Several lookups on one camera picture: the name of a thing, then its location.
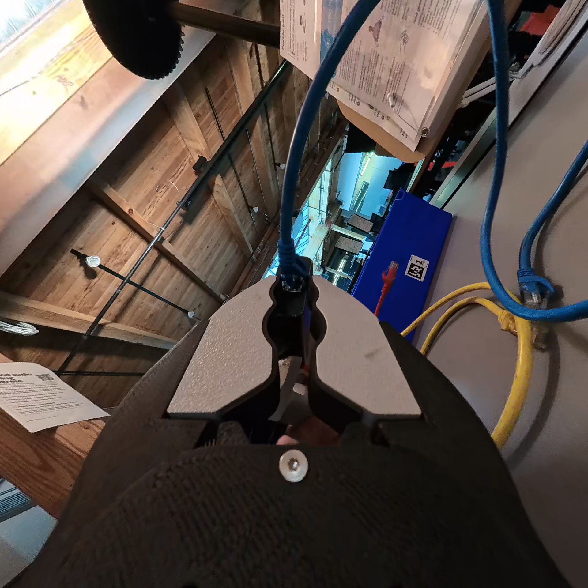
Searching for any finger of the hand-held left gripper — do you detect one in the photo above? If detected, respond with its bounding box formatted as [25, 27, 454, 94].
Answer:
[269, 356, 307, 422]

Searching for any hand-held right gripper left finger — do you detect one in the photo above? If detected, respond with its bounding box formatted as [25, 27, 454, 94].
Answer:
[167, 276, 281, 421]

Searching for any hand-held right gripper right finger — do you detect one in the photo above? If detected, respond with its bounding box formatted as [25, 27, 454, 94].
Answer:
[308, 275, 423, 432]

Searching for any black network adapter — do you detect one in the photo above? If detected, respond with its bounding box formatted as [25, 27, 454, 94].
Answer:
[275, 257, 314, 319]

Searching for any red ethernet cable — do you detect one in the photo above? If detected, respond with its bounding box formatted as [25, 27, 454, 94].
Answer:
[373, 260, 400, 319]

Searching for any blue ethernet cable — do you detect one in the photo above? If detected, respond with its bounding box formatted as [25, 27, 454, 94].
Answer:
[277, 0, 588, 322]

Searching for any blue plastic bin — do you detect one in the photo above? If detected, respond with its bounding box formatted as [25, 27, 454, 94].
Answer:
[350, 187, 454, 343]

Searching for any yellow ethernet cable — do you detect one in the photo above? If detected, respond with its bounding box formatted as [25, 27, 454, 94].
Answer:
[401, 281, 550, 450]

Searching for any white paper notice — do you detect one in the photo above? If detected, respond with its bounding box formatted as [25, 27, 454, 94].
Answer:
[0, 362, 111, 434]

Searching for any black round ceiling fixture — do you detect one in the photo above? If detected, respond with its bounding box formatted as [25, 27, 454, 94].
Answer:
[82, 0, 282, 82]

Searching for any black track light rail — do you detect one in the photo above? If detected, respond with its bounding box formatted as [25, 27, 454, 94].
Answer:
[181, 60, 295, 223]

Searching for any wooden post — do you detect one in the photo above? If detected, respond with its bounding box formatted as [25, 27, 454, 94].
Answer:
[0, 351, 108, 517]

